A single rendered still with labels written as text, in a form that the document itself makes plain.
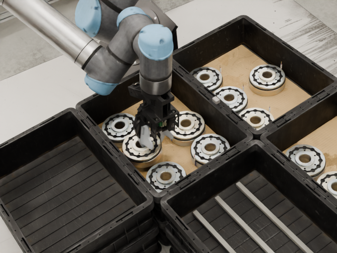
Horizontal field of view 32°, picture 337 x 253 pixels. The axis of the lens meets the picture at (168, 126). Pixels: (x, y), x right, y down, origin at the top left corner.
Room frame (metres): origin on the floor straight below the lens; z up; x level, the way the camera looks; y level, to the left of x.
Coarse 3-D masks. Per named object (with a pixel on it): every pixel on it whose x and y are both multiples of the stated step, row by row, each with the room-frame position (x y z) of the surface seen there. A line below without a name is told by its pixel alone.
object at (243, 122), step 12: (228, 24) 1.38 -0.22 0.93; (252, 24) 1.37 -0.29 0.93; (204, 36) 1.34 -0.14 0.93; (276, 36) 1.30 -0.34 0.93; (180, 48) 1.30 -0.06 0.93; (288, 48) 1.24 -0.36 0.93; (324, 72) 1.12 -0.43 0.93; (336, 84) 1.07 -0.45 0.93; (216, 96) 1.09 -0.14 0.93; (312, 96) 1.04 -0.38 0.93; (228, 108) 1.04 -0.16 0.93; (300, 108) 1.00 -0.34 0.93; (240, 120) 0.99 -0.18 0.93; (276, 120) 0.98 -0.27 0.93; (252, 132) 0.95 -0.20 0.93
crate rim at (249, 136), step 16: (128, 80) 1.20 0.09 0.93; (96, 96) 1.15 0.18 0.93; (208, 96) 1.09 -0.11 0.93; (80, 112) 1.09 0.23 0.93; (224, 112) 1.02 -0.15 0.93; (96, 128) 1.03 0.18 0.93; (240, 128) 0.96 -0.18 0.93; (112, 144) 0.97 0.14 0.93; (240, 144) 0.91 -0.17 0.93; (128, 160) 0.91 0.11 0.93; (192, 176) 0.83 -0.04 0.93; (160, 192) 0.80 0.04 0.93
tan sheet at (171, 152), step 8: (136, 104) 1.20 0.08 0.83; (176, 104) 1.17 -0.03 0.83; (184, 104) 1.17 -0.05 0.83; (120, 112) 1.17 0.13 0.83; (128, 112) 1.17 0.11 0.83; (136, 112) 1.16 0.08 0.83; (208, 128) 1.07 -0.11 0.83; (168, 144) 1.03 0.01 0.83; (168, 152) 1.00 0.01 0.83; (176, 152) 1.00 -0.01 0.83; (184, 152) 0.99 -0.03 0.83; (160, 160) 0.98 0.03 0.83; (168, 160) 0.97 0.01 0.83; (176, 160) 0.97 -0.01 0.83; (184, 160) 0.97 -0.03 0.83; (136, 168) 0.96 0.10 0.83; (144, 168) 0.96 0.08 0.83; (184, 168) 0.94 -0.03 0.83; (192, 168) 0.94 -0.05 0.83; (144, 176) 0.93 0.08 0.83
